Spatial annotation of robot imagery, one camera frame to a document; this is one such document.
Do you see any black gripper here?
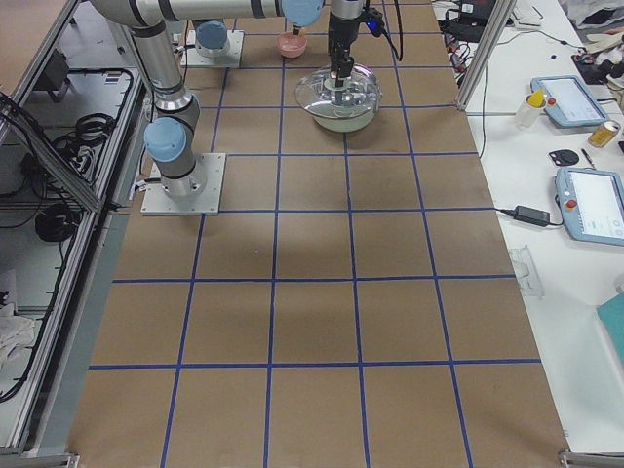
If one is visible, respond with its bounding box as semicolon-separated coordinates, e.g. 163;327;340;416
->
328;0;383;81

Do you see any glass pot lid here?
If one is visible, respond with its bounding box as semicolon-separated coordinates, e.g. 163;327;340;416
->
294;64;382;108

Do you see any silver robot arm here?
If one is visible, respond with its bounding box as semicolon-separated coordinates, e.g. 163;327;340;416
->
191;19;229;59
94;1;387;199

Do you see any pink bowl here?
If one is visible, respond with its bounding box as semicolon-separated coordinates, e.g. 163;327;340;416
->
276;32;308;59

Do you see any white cup with yellow item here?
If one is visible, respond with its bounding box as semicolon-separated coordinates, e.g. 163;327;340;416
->
515;88;546;128

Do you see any upper teach pendant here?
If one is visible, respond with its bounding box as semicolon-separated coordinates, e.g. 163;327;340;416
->
530;75;608;128

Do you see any teach pendant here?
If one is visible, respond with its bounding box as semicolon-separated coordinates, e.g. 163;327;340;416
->
555;167;623;246
530;75;608;128

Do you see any black power adapter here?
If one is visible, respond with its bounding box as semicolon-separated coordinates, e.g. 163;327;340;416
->
496;205;563;227

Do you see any black round disc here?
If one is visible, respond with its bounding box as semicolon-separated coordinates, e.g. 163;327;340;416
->
548;149;580;167

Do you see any black pen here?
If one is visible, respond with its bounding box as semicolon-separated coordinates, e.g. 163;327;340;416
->
581;148;596;169

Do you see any yellow jar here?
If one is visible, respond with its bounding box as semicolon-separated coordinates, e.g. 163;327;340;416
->
587;120;621;148

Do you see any clear plastic tray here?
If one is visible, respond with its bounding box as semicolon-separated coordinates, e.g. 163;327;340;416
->
508;246;544;298

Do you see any lower teach pendant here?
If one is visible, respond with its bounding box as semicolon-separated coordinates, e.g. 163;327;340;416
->
555;167;623;246

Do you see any teal box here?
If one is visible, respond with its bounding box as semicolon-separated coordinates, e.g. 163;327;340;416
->
597;292;624;362

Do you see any black braided right cable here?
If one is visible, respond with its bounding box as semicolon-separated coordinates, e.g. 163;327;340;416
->
363;0;406;62

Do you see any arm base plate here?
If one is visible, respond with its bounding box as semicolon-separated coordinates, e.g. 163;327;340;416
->
180;30;245;68
141;153;226;215

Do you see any aluminium frame post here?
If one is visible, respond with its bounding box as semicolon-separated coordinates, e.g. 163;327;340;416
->
456;0;516;111

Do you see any aluminium side frame rail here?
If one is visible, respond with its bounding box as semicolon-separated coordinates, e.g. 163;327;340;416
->
1;1;150;466

